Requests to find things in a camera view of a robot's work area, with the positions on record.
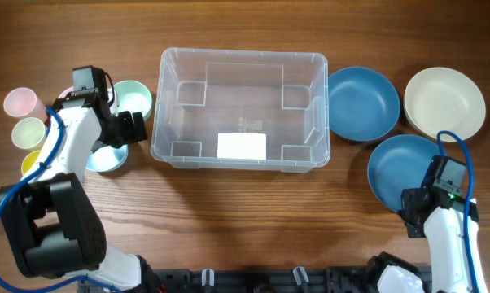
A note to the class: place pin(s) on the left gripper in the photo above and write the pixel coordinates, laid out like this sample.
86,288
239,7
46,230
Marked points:
130,135

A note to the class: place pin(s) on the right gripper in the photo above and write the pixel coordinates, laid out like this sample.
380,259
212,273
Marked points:
414,230

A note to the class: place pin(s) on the light blue plastic bowl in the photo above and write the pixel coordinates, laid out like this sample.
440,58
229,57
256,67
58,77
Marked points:
107,159

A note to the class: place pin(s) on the dark blue plate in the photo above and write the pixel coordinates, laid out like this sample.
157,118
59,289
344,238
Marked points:
399,163
364,105

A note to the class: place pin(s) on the cream plastic plate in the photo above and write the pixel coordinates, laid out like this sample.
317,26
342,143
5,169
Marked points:
439,98

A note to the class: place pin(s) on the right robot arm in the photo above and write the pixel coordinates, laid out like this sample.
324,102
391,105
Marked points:
451,229

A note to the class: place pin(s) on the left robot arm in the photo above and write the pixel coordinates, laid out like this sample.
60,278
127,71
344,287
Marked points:
51,225

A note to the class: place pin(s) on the clear plastic storage container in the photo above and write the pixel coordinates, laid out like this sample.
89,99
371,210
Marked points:
203,92

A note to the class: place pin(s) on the mint green plastic bowl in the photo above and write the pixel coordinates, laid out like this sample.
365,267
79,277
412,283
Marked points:
133,96

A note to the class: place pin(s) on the pink plastic bowl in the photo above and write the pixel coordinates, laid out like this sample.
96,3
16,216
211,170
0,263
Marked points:
65,92

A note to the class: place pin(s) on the pale green plastic cup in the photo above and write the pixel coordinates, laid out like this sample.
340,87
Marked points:
29,134

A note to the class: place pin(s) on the yellow plastic cup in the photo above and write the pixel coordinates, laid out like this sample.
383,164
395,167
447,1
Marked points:
29,161

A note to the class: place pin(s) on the pink plastic cup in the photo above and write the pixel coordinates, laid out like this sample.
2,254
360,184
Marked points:
23,103

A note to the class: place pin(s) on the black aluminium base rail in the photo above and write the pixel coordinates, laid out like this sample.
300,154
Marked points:
348,279

